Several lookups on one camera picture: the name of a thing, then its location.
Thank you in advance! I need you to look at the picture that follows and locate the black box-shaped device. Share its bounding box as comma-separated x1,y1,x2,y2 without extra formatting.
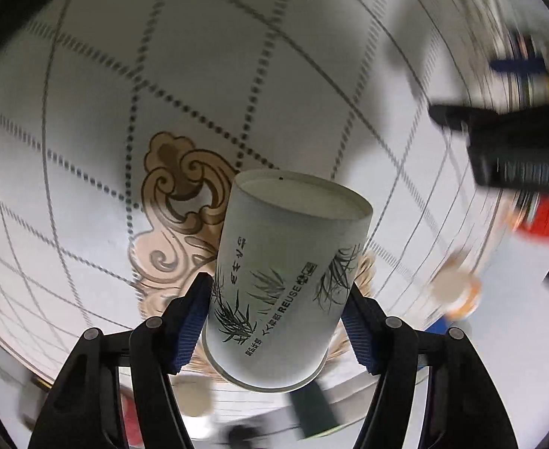
430,102,549,193

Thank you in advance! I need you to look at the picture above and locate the orange and white round object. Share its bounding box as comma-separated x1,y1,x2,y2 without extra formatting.
430,251,484,323

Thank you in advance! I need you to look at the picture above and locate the blue bar-shaped object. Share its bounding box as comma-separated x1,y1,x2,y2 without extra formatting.
488,57,549,77

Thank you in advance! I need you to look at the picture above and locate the white quilted cloth with ornament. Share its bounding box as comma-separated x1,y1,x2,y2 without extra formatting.
0,0,544,387

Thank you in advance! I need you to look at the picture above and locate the white paper cup with leaf print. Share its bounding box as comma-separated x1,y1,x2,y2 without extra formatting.
203,169,374,391

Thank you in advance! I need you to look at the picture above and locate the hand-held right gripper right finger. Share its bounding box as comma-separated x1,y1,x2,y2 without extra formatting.
341,284,518,449

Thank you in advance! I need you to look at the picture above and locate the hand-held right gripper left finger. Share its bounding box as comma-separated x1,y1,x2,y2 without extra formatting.
29,272,214,449

